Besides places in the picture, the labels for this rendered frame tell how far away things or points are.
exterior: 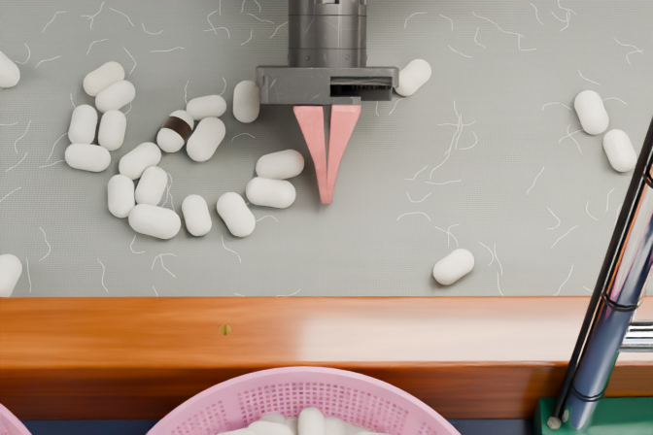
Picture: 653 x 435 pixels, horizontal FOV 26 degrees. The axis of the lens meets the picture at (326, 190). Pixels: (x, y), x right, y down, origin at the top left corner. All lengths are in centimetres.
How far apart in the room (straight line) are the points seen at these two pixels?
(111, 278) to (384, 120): 24
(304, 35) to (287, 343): 22
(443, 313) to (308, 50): 21
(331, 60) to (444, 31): 17
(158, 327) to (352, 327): 13
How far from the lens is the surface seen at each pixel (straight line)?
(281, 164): 105
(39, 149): 110
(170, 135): 107
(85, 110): 109
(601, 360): 91
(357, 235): 104
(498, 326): 98
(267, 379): 96
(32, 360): 98
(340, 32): 101
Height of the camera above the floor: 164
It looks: 58 degrees down
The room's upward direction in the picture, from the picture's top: straight up
